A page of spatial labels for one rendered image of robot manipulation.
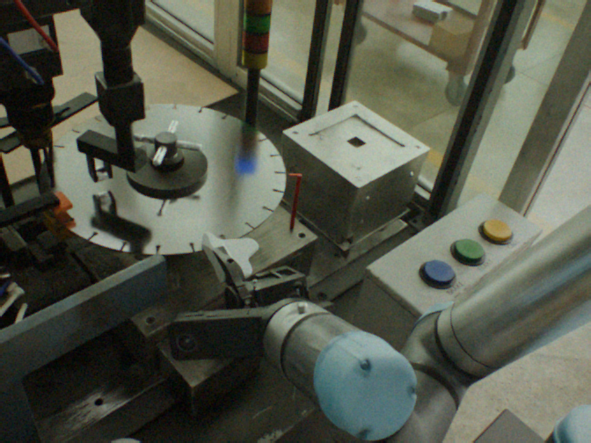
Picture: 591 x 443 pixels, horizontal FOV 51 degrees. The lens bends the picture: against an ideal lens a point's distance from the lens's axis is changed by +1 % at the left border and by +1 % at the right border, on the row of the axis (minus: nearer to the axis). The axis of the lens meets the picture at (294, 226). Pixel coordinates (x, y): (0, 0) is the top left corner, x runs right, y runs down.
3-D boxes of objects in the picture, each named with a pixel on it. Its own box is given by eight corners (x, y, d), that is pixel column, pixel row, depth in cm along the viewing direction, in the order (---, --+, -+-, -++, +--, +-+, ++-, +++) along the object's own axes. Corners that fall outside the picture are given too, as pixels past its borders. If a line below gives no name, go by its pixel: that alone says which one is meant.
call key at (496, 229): (490, 224, 93) (494, 214, 92) (512, 239, 91) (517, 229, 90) (474, 236, 91) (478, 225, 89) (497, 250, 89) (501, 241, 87)
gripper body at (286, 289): (291, 321, 74) (342, 354, 64) (225, 342, 71) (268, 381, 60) (282, 261, 73) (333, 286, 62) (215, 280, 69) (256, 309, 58)
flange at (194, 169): (179, 205, 79) (179, 190, 78) (108, 176, 82) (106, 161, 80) (222, 161, 87) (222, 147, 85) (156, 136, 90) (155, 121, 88)
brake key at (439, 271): (433, 265, 85) (436, 255, 84) (456, 282, 83) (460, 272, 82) (414, 277, 83) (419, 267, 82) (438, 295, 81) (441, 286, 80)
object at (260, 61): (256, 54, 107) (257, 38, 105) (273, 65, 105) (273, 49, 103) (236, 61, 105) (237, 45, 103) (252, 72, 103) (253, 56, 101)
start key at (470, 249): (463, 243, 89) (466, 234, 88) (485, 259, 87) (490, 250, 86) (446, 255, 87) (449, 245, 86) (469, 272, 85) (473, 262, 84)
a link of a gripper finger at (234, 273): (223, 263, 74) (253, 318, 69) (210, 266, 73) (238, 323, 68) (227, 236, 70) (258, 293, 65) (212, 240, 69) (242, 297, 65)
